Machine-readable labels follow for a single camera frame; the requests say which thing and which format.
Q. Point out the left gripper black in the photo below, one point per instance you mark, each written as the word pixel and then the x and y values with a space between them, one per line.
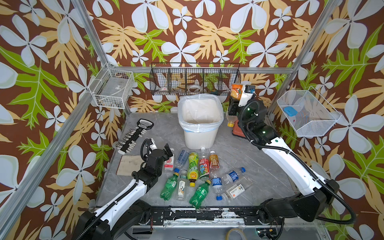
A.
pixel 165 156

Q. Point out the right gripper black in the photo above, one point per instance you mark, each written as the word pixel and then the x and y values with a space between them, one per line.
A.
pixel 234 109

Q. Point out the pink label clear bottle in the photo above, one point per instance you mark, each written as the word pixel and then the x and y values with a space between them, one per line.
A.
pixel 169 164

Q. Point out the orange juice bottle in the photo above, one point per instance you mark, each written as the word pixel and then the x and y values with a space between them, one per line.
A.
pixel 232 112

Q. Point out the blue label water bottle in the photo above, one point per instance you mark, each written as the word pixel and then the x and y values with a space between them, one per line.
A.
pixel 216 180
pixel 182 159

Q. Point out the red label soda bottle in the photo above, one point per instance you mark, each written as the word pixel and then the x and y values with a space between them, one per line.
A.
pixel 204 165

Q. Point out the brown tea bottle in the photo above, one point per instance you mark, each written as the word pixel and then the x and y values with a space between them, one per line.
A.
pixel 214 161

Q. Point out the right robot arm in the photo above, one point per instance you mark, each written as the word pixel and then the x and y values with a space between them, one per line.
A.
pixel 316 193

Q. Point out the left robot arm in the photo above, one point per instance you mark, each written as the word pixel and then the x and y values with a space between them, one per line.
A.
pixel 126 209

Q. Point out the white plastic trash bin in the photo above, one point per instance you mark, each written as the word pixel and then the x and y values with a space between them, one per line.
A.
pixel 196 141

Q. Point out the clear bin liner bag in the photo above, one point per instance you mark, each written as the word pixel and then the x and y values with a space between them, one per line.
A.
pixel 200 113

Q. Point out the red plastic tool case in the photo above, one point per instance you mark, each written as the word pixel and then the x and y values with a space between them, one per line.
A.
pixel 236 131

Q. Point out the black screwdriver bit holder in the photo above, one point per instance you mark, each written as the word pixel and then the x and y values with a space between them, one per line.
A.
pixel 130 139

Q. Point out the green soda bottle left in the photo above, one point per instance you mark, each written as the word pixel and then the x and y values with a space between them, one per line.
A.
pixel 170 185

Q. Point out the green soda bottle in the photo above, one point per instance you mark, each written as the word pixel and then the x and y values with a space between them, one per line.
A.
pixel 200 194
pixel 170 185

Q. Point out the white label drink bottle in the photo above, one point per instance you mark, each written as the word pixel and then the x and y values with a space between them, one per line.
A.
pixel 181 187

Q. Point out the tall green yellow bottle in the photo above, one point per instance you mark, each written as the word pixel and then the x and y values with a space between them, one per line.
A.
pixel 193 169

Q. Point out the blue object in basket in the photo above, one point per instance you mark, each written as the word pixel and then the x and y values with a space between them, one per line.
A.
pixel 290 111

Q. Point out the clear tape roll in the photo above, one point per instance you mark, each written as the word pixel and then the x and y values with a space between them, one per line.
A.
pixel 194 88

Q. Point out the green soda bottle middle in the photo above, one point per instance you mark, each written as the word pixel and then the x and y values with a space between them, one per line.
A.
pixel 200 194

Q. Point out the white mesh basket right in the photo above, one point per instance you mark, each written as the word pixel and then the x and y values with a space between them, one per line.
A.
pixel 316 116

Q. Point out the blue cap water bottle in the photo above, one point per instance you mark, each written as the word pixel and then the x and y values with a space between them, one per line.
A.
pixel 233 175

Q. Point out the blue label water bottle upright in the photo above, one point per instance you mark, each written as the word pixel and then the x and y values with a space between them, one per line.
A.
pixel 216 180

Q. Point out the clear bottle white label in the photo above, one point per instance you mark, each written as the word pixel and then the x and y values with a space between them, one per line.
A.
pixel 233 192

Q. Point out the tape roll foreground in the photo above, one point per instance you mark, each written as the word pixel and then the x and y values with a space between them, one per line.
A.
pixel 235 234

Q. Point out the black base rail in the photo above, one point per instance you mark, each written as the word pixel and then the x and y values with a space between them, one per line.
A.
pixel 245 215

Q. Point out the black wire wall basket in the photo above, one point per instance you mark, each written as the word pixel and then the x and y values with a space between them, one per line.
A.
pixel 174 79

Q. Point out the white wire basket left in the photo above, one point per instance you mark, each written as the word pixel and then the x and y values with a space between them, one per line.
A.
pixel 111 87

